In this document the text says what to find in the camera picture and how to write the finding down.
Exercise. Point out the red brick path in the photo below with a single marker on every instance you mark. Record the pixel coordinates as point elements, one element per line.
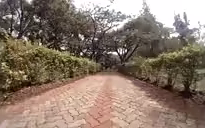
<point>103,100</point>

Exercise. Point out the row of trees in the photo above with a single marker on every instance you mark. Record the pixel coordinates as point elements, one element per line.
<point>76,30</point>

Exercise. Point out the long green hedge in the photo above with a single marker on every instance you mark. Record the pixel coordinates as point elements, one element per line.
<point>40,65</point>

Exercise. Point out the green hedge with thin stems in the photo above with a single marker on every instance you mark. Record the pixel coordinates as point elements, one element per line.
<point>170,65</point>

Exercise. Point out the bare soil strip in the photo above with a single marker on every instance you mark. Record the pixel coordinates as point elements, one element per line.
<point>26,93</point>
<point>176,95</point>

